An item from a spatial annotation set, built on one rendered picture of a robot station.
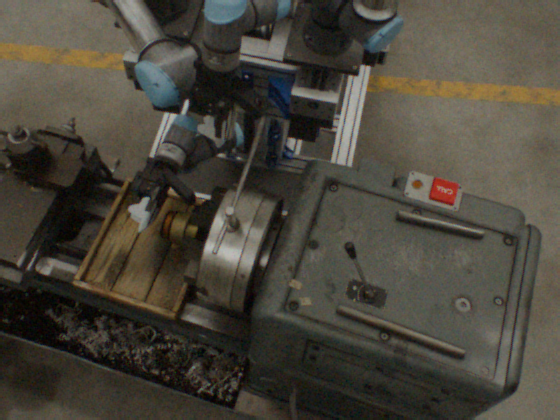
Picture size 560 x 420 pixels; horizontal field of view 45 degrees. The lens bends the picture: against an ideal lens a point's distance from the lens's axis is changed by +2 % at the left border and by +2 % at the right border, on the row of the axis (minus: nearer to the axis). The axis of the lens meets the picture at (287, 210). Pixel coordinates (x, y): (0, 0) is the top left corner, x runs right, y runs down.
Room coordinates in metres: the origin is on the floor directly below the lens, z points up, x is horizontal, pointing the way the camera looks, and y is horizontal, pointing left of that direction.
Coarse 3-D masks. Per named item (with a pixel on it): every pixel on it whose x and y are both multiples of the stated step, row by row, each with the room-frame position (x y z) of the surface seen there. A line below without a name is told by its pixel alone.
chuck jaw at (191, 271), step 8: (184, 240) 0.68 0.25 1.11; (192, 240) 0.68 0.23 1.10; (184, 248) 0.66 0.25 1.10; (192, 248) 0.66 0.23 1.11; (200, 248) 0.66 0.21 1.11; (184, 256) 0.63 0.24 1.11; (192, 256) 0.64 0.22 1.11; (200, 256) 0.64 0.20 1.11; (184, 264) 0.63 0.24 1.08; (192, 264) 0.62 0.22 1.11; (184, 272) 0.59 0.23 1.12; (192, 272) 0.59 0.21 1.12; (184, 280) 0.58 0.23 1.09; (192, 280) 0.58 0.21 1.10; (200, 288) 0.56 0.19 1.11
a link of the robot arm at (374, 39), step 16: (352, 0) 1.28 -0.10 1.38; (368, 0) 1.23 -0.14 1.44; (384, 0) 1.22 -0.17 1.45; (352, 16) 1.24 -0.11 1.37; (368, 16) 1.21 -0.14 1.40; (384, 16) 1.21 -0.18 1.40; (400, 16) 1.25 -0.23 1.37; (352, 32) 1.23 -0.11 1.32; (368, 32) 1.21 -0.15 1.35; (384, 32) 1.20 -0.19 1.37; (368, 48) 1.19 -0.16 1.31
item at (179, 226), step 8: (168, 216) 0.74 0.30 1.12; (176, 216) 0.74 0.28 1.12; (184, 216) 0.74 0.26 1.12; (168, 224) 0.72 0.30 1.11; (176, 224) 0.72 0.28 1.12; (184, 224) 0.72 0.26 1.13; (192, 224) 0.73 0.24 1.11; (160, 232) 0.70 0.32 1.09; (168, 232) 0.70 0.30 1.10; (176, 232) 0.70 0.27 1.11; (184, 232) 0.70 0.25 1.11; (192, 232) 0.70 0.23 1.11; (200, 232) 0.73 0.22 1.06; (176, 240) 0.69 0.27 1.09
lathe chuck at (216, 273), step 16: (256, 192) 0.79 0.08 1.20; (224, 208) 0.72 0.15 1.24; (240, 208) 0.72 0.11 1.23; (256, 208) 0.73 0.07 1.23; (240, 224) 0.68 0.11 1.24; (208, 240) 0.64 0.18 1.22; (224, 240) 0.64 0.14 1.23; (240, 240) 0.64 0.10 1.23; (208, 256) 0.60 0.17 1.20; (224, 256) 0.61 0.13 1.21; (208, 272) 0.58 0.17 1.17; (224, 272) 0.58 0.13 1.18; (208, 288) 0.55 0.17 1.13; (224, 288) 0.55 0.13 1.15; (224, 304) 0.54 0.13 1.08
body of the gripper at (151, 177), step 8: (152, 160) 0.91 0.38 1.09; (160, 160) 0.90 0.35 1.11; (168, 160) 0.91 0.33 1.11; (152, 168) 0.89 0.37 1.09; (160, 168) 0.90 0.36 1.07; (176, 168) 0.90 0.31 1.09; (136, 176) 0.85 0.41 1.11; (144, 176) 0.85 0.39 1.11; (152, 176) 0.85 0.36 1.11; (160, 176) 0.86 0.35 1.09; (136, 184) 0.82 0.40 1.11; (144, 184) 0.83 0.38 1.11; (152, 184) 0.83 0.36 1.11; (160, 184) 0.83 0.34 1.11; (168, 184) 0.85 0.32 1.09; (136, 192) 0.81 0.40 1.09; (144, 192) 0.80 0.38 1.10; (160, 192) 0.81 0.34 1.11; (160, 200) 0.80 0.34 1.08
